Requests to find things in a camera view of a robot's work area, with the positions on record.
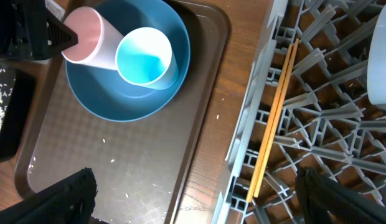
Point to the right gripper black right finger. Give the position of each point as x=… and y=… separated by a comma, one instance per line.
x=319, y=197

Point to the light blue cup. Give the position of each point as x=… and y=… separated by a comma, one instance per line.
x=145, y=58

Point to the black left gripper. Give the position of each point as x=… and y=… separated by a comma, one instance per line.
x=24, y=32

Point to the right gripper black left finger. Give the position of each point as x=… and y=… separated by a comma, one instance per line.
x=71, y=200

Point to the brown plastic tray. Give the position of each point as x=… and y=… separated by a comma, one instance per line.
x=140, y=166

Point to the dark blue plate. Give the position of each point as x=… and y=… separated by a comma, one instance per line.
x=104, y=92

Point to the black waste tray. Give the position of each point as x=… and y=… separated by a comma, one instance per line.
x=16, y=114

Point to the pink cup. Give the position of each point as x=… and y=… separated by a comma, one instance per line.
x=98, y=40

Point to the wooden chopstick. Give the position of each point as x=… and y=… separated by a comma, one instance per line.
x=267, y=132
x=280, y=97

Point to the grey dishwasher rack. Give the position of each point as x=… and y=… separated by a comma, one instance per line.
x=327, y=121

